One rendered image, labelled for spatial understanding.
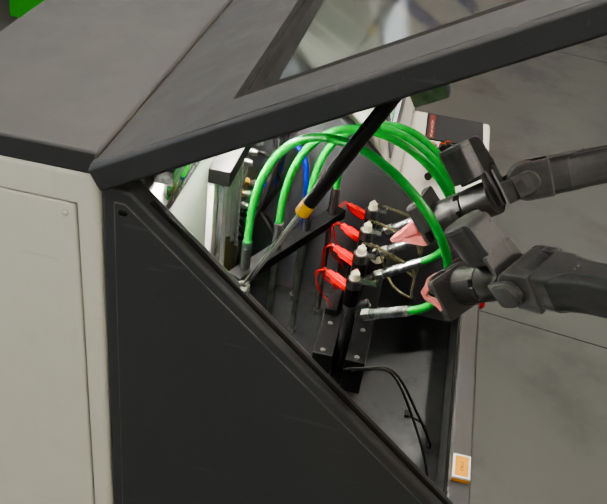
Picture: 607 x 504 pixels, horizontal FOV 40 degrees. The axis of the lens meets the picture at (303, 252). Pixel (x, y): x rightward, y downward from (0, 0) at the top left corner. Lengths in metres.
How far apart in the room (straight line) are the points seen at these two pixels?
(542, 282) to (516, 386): 2.04
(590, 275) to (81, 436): 0.82
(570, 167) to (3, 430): 0.99
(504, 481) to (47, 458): 1.65
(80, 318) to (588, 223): 3.18
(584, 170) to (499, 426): 1.71
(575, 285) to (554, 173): 0.32
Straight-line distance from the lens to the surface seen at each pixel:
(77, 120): 1.11
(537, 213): 4.05
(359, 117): 1.70
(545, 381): 3.13
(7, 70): 1.25
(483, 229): 1.11
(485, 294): 1.16
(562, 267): 1.04
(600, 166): 1.31
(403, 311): 1.33
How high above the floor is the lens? 2.02
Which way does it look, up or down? 36 degrees down
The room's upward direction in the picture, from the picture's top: 8 degrees clockwise
